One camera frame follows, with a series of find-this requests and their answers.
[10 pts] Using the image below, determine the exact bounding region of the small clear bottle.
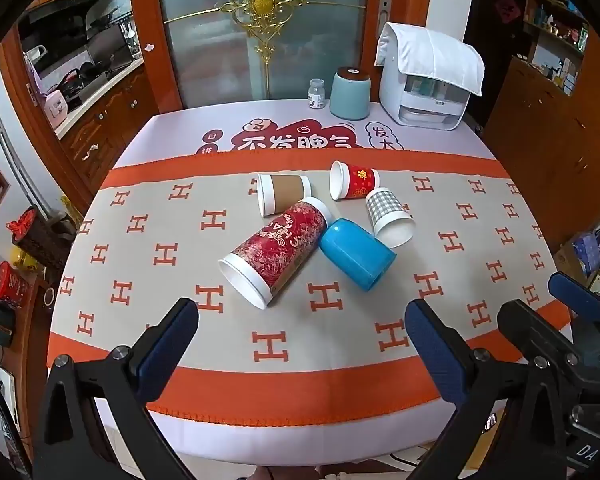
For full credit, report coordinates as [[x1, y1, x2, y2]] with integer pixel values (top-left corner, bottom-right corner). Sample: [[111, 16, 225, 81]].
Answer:
[[308, 79, 327, 110]]

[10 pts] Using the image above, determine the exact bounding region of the white power strip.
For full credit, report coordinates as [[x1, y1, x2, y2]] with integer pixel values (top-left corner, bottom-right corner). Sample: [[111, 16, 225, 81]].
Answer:
[[0, 366, 19, 432]]

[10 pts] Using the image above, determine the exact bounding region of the wooden sideboard cabinet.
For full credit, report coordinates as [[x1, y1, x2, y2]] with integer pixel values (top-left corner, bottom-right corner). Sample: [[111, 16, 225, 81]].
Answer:
[[482, 55, 600, 257]]

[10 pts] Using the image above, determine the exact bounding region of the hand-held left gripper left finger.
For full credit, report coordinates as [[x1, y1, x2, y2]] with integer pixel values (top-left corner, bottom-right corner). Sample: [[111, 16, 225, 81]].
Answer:
[[32, 298, 199, 480]]

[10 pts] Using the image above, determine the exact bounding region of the brown sleeved paper cup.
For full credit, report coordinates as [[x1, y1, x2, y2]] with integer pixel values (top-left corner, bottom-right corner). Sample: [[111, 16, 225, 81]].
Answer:
[[256, 173, 312, 218]]

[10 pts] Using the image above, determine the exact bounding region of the checkered paper cup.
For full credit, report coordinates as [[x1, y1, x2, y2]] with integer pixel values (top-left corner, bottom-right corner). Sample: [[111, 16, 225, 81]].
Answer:
[[364, 187, 415, 249]]

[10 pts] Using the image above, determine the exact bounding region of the white countertop appliance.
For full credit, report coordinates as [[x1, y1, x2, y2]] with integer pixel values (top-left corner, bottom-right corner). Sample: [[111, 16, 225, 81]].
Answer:
[[377, 22, 486, 132]]

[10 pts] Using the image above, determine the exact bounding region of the blue box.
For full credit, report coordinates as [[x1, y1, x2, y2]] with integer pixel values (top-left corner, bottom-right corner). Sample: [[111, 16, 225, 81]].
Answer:
[[572, 232, 600, 277]]

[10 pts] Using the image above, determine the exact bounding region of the blue plastic cup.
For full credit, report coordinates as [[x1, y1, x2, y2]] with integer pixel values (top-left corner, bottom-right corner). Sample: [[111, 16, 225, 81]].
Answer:
[[319, 218, 397, 292]]

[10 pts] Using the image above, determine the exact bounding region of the frosted glass door gold ornament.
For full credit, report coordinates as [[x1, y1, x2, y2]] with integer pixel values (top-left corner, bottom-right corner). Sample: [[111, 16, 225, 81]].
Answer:
[[155, 0, 371, 111]]

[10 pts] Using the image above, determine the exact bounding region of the wooden kitchen base cabinet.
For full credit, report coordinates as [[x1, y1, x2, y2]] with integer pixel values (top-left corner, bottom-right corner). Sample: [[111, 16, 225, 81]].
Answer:
[[55, 62, 162, 203]]

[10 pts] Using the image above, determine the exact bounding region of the small red paper cup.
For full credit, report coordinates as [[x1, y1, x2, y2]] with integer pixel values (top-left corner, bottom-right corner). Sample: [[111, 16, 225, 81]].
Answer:
[[328, 160, 382, 202]]

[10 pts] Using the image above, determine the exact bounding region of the pink rice cooker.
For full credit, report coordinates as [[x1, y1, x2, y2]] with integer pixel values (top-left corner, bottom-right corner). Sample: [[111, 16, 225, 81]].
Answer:
[[44, 91, 72, 131]]

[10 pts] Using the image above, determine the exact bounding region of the white folded cloth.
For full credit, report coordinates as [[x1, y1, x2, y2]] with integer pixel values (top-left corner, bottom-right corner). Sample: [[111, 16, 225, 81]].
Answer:
[[374, 23, 486, 97]]

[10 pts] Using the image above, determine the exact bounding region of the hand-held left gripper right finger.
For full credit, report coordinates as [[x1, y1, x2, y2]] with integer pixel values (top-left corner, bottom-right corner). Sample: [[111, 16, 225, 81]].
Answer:
[[404, 298, 576, 480]]

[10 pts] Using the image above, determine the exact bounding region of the teal canister with brown lid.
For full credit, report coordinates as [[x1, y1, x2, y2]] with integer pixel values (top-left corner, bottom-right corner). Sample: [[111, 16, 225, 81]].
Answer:
[[329, 66, 372, 121]]

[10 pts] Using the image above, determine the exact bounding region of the wooden wall shelf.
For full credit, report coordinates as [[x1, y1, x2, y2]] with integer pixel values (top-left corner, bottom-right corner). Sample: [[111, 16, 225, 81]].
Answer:
[[522, 0, 592, 97]]

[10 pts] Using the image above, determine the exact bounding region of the silver door handle plate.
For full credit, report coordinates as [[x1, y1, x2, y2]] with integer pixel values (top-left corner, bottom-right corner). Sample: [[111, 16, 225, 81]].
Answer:
[[377, 0, 392, 39]]

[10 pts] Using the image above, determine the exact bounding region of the red paper door decoration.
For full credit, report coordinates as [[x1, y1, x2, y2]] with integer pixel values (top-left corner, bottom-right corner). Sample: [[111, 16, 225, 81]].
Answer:
[[495, 0, 524, 24]]

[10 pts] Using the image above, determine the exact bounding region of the red round tin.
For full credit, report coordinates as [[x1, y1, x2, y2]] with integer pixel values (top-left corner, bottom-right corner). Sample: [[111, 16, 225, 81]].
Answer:
[[0, 261, 31, 309]]

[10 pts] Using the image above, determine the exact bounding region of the orange beige patterned blanket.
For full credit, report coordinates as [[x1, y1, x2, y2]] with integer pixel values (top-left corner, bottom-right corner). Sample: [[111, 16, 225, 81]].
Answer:
[[47, 151, 576, 428]]

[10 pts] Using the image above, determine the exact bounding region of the black range hood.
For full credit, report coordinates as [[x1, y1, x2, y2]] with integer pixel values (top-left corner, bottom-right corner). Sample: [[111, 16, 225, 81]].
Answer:
[[17, 0, 122, 28]]

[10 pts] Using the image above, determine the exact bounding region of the dark woven basket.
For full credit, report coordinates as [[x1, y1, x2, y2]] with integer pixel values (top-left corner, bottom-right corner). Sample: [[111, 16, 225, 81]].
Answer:
[[7, 205, 74, 272]]

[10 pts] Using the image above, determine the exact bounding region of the large red patterned cup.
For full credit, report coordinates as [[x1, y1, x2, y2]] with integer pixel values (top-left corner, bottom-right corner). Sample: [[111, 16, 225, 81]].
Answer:
[[218, 197, 329, 310]]

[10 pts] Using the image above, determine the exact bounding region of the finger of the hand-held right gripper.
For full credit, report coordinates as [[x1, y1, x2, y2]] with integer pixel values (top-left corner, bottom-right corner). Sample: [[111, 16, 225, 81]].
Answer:
[[496, 299, 582, 362], [548, 271, 600, 327]]

